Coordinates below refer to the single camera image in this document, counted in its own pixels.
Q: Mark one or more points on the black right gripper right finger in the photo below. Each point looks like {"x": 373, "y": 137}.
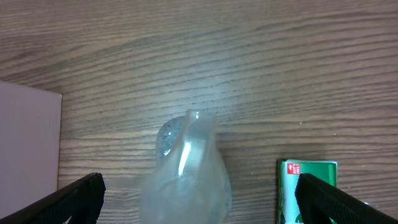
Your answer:
{"x": 322, "y": 203}

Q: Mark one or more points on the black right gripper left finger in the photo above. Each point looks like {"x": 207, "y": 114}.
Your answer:
{"x": 77, "y": 203}

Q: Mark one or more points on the green soap box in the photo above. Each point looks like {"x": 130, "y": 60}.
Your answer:
{"x": 288, "y": 172}

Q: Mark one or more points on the pink cardboard box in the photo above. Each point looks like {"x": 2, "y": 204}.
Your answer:
{"x": 30, "y": 145}

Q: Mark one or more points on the clear spray bottle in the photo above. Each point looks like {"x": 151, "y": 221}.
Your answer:
{"x": 190, "y": 183}

